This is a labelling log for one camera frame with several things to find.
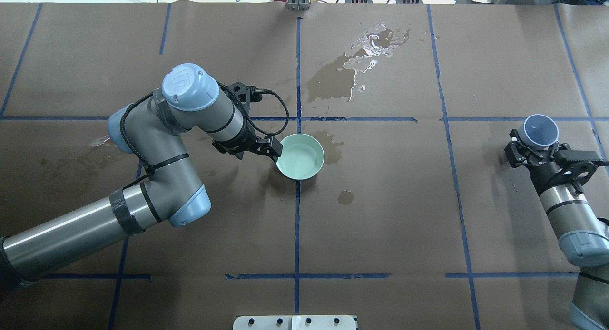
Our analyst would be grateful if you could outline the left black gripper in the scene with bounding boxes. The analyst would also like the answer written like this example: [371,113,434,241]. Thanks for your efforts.
[212,82,283,162]

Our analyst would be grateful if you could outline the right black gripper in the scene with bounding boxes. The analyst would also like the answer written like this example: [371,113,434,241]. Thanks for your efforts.
[504,129,609,194]

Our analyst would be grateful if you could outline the mint green bowl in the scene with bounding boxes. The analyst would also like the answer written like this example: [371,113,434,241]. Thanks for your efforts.
[276,133,325,181]

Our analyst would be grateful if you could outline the light blue plastic cup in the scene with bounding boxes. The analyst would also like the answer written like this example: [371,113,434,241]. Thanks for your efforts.
[518,114,560,149]

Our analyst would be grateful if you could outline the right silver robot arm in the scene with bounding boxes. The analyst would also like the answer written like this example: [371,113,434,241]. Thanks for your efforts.
[504,129,609,330]

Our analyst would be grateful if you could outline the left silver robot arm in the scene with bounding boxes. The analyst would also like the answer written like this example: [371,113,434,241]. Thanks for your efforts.
[1,63,283,293]

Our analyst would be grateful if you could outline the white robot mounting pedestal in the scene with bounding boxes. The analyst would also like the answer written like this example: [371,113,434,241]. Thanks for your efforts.
[232,314,359,330]

